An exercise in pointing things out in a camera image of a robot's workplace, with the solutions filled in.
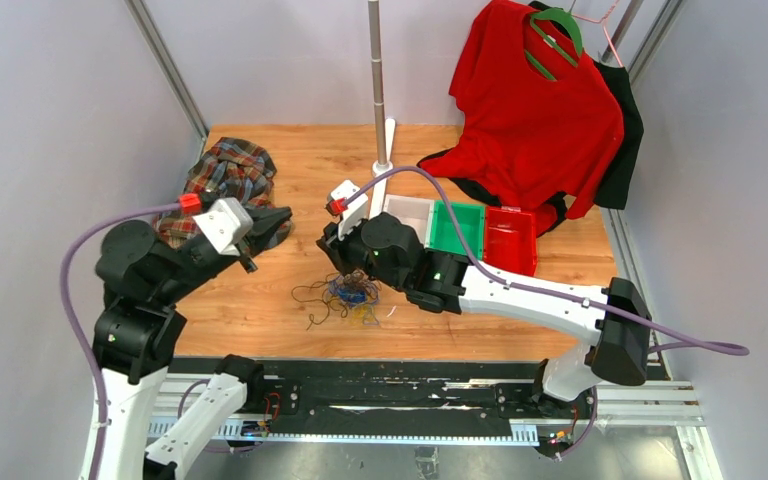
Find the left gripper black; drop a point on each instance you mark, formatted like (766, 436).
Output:
(268, 220)

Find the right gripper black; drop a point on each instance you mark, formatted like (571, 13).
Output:
(336, 248)

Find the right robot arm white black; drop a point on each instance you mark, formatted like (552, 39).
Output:
(610, 347)

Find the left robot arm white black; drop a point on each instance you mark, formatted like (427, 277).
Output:
(134, 338)

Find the plaid flannel shirt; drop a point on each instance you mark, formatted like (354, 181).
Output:
(232, 167)

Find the white plastic bin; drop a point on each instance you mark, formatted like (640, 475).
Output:
(411, 211)

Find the metal pole with white base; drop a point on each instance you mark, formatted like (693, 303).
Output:
(384, 127)

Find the red plastic bin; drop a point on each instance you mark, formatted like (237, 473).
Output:
(510, 240)

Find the red t-shirt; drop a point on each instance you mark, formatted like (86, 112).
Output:
(503, 102)

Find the black t-shirt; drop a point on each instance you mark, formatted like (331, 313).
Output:
(590, 145)

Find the green clothes hanger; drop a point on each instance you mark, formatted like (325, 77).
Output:
(553, 42)

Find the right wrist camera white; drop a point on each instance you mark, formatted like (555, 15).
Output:
(348, 206)

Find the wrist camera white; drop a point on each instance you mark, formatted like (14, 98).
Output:
(348, 206)
(224, 225)

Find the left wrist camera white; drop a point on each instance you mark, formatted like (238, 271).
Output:
(224, 225)

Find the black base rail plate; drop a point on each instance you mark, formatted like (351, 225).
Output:
(402, 399)

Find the aluminium frame post left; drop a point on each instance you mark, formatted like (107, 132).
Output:
(153, 37)

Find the aluminium frame post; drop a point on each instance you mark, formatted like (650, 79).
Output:
(153, 37)
(651, 41)

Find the pink wire hanger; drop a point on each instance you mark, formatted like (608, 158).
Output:
(599, 22)

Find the aluminium frame post right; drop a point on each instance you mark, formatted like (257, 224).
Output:
(651, 41)

